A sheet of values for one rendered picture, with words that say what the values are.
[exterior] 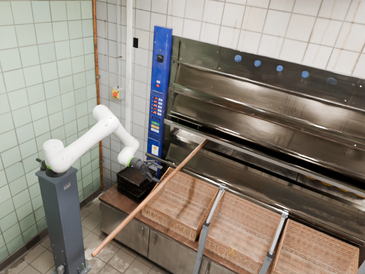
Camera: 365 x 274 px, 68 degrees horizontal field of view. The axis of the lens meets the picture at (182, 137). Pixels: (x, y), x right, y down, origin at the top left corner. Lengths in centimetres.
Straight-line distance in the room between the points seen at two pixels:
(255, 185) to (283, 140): 51
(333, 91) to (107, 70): 198
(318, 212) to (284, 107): 92
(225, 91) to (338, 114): 81
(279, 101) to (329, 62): 41
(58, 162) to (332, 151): 188
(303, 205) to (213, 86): 123
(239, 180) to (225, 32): 125
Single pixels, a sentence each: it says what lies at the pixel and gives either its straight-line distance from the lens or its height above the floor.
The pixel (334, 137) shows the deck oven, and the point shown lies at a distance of 220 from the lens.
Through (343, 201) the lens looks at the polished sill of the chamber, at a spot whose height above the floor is 118.
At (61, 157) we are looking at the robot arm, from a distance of 190.
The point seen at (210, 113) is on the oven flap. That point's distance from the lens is 235.
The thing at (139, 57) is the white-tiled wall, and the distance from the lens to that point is 257.
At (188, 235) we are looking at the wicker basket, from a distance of 248.
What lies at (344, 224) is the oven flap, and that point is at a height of 100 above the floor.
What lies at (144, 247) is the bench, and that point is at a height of 23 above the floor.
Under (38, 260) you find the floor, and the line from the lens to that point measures 322.
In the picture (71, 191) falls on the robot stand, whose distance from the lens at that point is 227.
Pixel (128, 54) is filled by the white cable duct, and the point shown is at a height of 186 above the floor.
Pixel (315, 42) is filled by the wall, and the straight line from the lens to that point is 203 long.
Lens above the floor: 252
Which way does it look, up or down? 30 degrees down
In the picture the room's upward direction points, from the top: 8 degrees clockwise
